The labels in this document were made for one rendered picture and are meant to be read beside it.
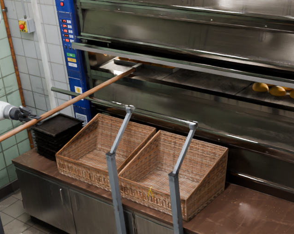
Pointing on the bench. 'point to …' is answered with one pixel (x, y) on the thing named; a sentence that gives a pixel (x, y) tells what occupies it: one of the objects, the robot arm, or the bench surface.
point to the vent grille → (82, 118)
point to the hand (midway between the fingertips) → (36, 120)
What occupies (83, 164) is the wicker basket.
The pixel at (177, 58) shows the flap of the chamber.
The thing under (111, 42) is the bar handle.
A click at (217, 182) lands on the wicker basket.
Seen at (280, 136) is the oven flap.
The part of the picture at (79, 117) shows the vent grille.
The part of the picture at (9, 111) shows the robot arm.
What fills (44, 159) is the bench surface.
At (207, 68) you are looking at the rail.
